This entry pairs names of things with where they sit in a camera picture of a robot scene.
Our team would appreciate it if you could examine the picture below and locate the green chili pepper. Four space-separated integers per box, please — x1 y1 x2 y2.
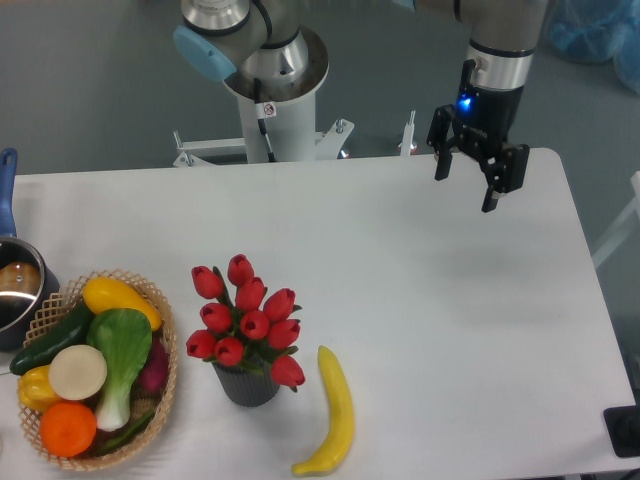
92 410 155 457

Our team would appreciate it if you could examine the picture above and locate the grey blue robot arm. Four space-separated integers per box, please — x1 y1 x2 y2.
173 1 547 212

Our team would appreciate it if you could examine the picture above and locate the yellow bell pepper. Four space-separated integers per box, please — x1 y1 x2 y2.
18 365 62 413

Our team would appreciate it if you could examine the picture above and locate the black device at edge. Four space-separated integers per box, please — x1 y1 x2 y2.
603 405 639 458

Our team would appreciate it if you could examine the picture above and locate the dark green cucumber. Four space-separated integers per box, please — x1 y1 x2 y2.
9 301 94 376

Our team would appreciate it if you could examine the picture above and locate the yellow squash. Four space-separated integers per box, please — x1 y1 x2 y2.
82 277 162 331

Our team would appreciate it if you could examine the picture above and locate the white frame at right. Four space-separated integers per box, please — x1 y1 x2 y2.
591 171 639 269

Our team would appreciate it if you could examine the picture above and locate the blue handled saucepan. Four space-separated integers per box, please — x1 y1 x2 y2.
1 148 59 352

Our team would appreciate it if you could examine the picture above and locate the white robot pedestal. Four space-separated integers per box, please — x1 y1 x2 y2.
172 74 419 169

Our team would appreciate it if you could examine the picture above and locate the purple sweet potato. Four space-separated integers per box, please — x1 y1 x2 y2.
138 337 169 393

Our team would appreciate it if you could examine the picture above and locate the orange fruit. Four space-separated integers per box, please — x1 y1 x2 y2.
39 402 97 457

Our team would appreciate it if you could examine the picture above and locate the red tulip bouquet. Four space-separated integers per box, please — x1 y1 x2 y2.
186 254 306 392

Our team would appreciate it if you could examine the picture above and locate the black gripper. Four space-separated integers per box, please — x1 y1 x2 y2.
427 84 530 213

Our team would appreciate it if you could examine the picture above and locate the yellow banana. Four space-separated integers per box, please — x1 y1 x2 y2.
291 345 356 477

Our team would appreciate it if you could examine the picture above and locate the dark grey ribbed vase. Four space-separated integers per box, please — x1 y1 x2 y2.
213 362 280 408

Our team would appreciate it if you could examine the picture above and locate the blue plastic bag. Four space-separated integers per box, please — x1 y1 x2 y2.
545 1 639 93

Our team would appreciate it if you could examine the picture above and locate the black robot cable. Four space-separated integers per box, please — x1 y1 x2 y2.
252 77 277 164

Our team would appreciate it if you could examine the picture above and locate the green bok choy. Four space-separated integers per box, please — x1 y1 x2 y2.
87 308 152 432

